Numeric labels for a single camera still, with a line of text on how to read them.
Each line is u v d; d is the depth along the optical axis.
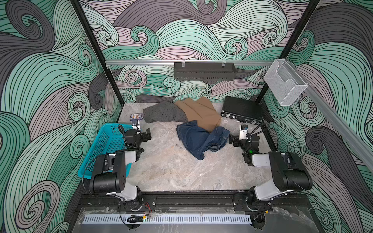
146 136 0.85
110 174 0.45
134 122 0.80
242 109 1.22
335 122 0.59
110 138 0.97
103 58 0.93
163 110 1.09
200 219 0.70
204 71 0.95
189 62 0.90
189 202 0.75
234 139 0.85
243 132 0.82
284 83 0.79
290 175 0.45
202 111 1.14
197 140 0.91
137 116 1.10
